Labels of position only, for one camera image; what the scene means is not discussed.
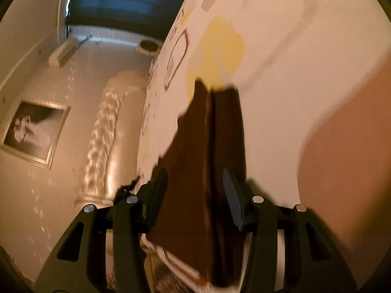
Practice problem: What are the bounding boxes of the dark blue curtain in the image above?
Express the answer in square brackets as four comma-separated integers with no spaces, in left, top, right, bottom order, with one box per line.
[65,0,199,42]

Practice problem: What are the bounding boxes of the white air conditioner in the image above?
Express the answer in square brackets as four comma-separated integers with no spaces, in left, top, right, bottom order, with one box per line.
[49,38,77,67]

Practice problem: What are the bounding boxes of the bed with patterned sheet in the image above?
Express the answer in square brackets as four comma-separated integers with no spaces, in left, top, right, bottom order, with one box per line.
[134,0,391,293]

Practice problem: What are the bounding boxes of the cream tufted headboard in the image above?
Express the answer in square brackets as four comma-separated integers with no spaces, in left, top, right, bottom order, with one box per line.
[76,70,150,205]

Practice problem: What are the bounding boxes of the small round fan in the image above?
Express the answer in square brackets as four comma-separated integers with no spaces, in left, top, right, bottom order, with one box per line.
[137,39,161,55]

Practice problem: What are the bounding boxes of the framed wall picture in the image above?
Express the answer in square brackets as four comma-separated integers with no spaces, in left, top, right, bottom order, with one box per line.
[1,100,71,170]

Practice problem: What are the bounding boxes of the brown plaid sweater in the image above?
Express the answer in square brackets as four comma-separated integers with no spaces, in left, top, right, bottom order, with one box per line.
[147,78,248,287]

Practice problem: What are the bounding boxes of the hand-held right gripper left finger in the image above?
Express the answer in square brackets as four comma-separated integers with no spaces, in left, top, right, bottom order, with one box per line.
[33,168,168,293]

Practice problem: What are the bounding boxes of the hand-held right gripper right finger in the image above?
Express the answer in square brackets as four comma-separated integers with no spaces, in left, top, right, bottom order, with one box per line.
[222,168,358,293]

